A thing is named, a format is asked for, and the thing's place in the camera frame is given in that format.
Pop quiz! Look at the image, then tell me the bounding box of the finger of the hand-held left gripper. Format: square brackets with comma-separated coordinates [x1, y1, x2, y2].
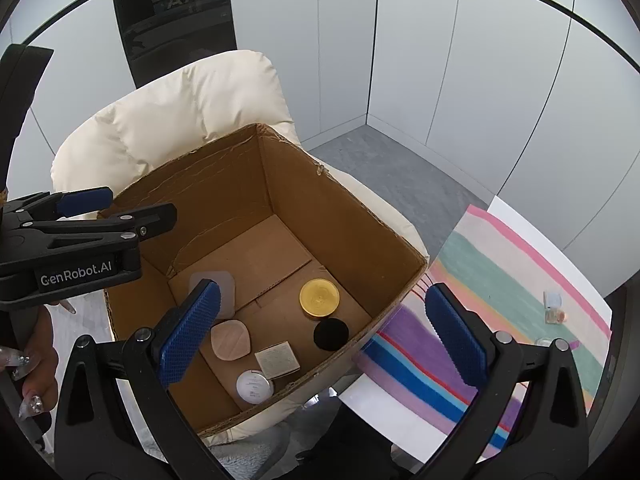
[15, 203, 178, 261]
[0, 186, 114, 235]

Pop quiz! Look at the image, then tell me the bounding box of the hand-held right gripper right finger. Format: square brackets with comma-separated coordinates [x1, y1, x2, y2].
[415, 282, 591, 480]

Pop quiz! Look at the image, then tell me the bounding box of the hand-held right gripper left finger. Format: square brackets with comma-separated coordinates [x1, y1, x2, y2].
[54, 280, 226, 480]

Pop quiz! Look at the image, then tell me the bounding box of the pink square compact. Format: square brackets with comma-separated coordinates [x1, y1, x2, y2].
[210, 320, 251, 361]

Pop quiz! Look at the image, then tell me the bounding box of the brown cardboard box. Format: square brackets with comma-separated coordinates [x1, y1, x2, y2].
[97, 122, 430, 436]

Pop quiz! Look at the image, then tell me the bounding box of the white round compact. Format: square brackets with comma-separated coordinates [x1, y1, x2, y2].
[236, 370, 275, 406]

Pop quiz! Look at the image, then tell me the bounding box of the small beige box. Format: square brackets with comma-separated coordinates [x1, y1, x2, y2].
[254, 341, 301, 380]

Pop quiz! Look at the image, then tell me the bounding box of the black round compact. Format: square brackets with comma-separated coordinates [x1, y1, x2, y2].
[313, 318, 350, 351]

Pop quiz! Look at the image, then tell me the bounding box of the person's left hand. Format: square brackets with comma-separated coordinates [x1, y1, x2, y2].
[0, 305, 62, 436]

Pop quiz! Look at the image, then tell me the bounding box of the translucent square plastic case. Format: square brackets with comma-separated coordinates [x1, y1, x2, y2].
[188, 270, 236, 320]

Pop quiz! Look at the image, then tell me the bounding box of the striped colourful towel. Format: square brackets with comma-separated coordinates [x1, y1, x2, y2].
[356, 205, 613, 461]

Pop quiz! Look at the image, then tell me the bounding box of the clear perfume bottle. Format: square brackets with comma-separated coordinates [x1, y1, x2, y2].
[544, 290, 568, 325]

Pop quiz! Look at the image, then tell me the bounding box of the light blue fleece cloth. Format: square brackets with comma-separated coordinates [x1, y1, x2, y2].
[210, 422, 306, 480]

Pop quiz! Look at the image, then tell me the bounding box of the black glossy panel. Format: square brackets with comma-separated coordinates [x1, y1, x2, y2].
[108, 0, 237, 91]

